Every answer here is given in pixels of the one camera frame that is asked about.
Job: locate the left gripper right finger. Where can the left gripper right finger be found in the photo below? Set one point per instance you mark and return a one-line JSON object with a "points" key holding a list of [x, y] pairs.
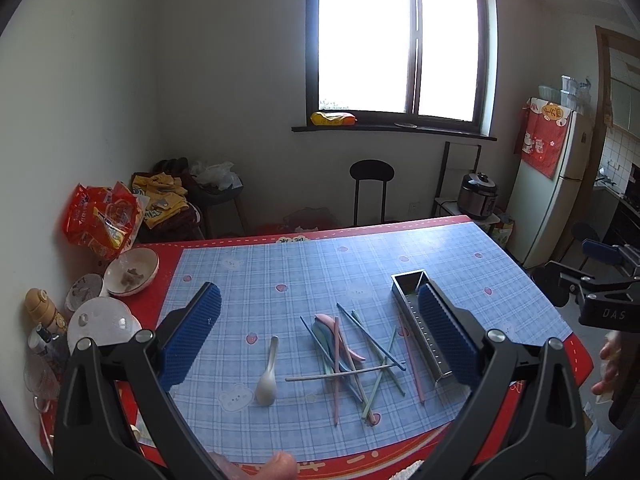
{"points": [[545, 438]]}

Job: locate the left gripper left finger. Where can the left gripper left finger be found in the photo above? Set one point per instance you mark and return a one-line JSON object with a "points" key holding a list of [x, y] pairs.
{"points": [[92, 436]]}

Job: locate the white ceramic spoon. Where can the white ceramic spoon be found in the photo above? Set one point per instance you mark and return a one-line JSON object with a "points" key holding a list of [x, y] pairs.
{"points": [[266, 389]]}

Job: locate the blue plastic spoon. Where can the blue plastic spoon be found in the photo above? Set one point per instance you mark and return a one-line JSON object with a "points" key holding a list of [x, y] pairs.
{"points": [[326, 333]]}

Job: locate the pink plastic spoon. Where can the pink plastic spoon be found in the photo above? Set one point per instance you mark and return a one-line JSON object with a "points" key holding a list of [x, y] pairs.
{"points": [[340, 332]]}

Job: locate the beige chopstick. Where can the beige chopstick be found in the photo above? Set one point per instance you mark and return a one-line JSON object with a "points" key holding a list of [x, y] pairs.
{"points": [[311, 378]]}

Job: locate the pink chopstick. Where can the pink chopstick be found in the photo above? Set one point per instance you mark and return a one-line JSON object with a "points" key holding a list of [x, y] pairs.
{"points": [[336, 337]]}

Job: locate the person's right hand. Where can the person's right hand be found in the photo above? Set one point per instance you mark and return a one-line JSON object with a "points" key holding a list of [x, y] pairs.
{"points": [[610, 355]]}

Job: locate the person's left hand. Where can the person's left hand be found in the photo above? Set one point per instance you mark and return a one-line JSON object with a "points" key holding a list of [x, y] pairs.
{"points": [[281, 466]]}

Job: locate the white overturned bowl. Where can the white overturned bowl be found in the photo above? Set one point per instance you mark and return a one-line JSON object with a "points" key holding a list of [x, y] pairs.
{"points": [[104, 320]]}

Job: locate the small white bowl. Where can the small white bowl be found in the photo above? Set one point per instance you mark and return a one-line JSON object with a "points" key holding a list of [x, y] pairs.
{"points": [[88, 287]]}

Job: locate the white bowl with leftovers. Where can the white bowl with leftovers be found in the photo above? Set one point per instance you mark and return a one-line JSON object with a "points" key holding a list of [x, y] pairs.
{"points": [[131, 272]]}

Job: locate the white refrigerator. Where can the white refrigerator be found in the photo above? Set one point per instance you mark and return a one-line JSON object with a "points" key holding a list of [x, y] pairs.
{"points": [[539, 206]]}

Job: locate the tan bear bottle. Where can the tan bear bottle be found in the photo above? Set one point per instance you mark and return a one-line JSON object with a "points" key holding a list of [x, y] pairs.
{"points": [[42, 310]]}

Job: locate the red snack bag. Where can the red snack bag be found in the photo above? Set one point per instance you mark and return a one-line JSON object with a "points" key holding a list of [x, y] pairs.
{"points": [[104, 220]]}

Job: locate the electric rice cooker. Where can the electric rice cooker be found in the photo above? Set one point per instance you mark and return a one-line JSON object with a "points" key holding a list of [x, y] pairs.
{"points": [[477, 196]]}

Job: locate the blue plaid table mat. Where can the blue plaid table mat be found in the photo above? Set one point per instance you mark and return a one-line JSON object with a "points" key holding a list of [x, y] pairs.
{"points": [[266, 288]]}

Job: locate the green chopstick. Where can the green chopstick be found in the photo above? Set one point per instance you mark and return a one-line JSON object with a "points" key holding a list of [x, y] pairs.
{"points": [[367, 410]]}

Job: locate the yellow bags pile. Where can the yellow bags pile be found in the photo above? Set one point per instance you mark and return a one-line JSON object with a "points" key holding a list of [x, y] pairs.
{"points": [[167, 197]]}

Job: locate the green plastic spoon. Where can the green plastic spoon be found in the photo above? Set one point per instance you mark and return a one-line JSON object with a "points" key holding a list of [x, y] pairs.
{"points": [[325, 337]]}

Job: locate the stainless steel utensil holder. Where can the stainless steel utensil holder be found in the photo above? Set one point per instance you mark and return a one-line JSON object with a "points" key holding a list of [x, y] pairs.
{"points": [[406, 288]]}

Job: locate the white plastic bag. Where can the white plastic bag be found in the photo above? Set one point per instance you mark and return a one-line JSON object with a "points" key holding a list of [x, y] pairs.
{"points": [[220, 176]]}

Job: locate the black round stool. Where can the black round stool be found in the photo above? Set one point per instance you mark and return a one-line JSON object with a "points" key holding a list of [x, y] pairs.
{"points": [[373, 170]]}

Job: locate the yellow item on windowsill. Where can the yellow item on windowsill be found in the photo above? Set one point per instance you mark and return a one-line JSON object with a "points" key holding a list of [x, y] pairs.
{"points": [[332, 119]]}

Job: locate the dark framed window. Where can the dark framed window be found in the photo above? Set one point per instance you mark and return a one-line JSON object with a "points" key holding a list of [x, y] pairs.
{"points": [[424, 65]]}

